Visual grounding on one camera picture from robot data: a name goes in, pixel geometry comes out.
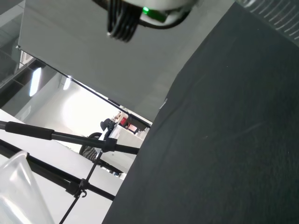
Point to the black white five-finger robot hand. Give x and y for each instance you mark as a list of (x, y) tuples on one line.
[(161, 4)]

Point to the grey partition panel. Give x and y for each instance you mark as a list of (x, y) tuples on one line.
[(105, 58)]

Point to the black bench cloth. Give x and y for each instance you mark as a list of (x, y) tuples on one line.
[(222, 140)]

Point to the black tripod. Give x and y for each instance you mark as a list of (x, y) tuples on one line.
[(30, 131)]

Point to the clear plastic funnel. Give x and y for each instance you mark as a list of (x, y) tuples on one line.
[(16, 186)]

